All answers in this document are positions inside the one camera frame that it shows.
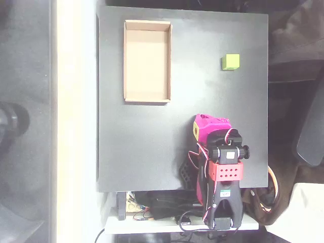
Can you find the magenta gripper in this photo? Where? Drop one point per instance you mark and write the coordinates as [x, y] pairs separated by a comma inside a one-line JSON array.
[[208, 125]]

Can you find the green cube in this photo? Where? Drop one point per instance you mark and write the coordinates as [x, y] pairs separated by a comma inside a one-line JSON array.
[[231, 62]]

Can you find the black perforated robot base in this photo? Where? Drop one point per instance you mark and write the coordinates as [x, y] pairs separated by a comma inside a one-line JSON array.
[[186, 174]]

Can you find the open cardboard box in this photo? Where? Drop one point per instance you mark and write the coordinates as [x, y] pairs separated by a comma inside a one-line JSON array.
[[146, 63]]

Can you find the small black connector box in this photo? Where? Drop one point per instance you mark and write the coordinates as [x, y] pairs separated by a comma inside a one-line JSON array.
[[184, 220]]

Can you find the brown jacket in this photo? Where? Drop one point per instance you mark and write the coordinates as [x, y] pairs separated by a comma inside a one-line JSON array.
[[255, 210]]

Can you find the small wooden plate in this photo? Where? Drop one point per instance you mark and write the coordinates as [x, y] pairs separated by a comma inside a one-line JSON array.
[[131, 207]]

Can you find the small circuit board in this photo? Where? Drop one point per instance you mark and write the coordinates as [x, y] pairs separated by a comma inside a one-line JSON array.
[[141, 218]]

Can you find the black table clamp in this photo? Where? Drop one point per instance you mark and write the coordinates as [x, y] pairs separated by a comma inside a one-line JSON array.
[[121, 205]]

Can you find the white shelf board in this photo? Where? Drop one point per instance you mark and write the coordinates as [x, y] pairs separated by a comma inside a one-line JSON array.
[[141, 226]]

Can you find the black office chair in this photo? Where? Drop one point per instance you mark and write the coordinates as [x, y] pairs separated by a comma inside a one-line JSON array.
[[311, 141]]

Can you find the white cloth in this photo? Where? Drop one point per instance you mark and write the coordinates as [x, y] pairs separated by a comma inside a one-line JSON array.
[[303, 215]]

